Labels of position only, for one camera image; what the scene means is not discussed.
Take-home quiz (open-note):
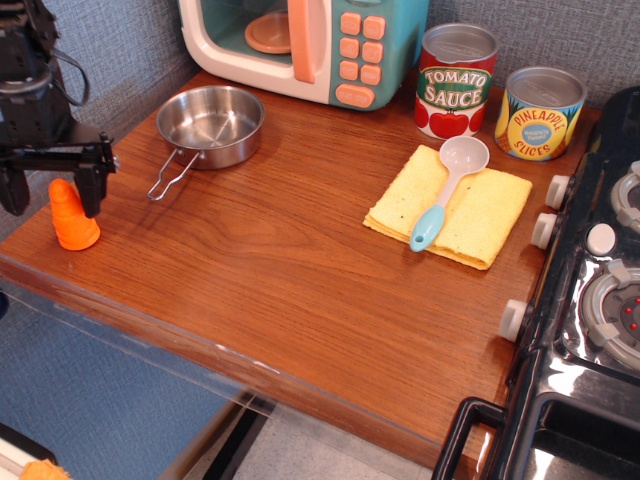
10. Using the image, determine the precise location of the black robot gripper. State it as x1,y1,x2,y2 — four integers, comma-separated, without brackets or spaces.
0,74,118,218

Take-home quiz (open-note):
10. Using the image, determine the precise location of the orange toy carrot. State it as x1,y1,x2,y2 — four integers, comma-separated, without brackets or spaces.
49,179,101,251

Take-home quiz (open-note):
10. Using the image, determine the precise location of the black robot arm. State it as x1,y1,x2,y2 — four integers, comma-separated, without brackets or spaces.
1,1,117,218

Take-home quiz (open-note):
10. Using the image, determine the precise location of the small steel pan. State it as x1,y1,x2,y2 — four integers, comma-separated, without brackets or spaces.
147,86,266,201

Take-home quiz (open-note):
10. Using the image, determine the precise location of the orange plate in microwave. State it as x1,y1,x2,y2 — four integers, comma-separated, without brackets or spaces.
244,12,291,55

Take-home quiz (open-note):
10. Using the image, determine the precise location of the toy microwave oven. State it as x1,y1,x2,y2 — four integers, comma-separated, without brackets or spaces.
178,1,429,111

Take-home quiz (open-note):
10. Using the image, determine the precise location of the yellow folded cloth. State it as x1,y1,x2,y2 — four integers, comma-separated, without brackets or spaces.
363,145,533,270

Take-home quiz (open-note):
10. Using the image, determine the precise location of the tomato sauce can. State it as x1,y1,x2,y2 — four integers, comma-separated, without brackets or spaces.
414,23,499,140

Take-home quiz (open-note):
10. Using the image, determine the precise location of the pineapple slices can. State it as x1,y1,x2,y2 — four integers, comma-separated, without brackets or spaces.
494,66,587,162

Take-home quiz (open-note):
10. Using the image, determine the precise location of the black toy stove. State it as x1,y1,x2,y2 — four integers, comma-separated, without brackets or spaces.
433,87,639,479

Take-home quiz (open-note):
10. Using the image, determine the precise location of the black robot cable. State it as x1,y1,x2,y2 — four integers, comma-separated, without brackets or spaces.
49,47,91,108

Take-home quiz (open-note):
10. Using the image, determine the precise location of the grey spoon blue handle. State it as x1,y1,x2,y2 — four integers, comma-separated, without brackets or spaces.
409,136,490,252

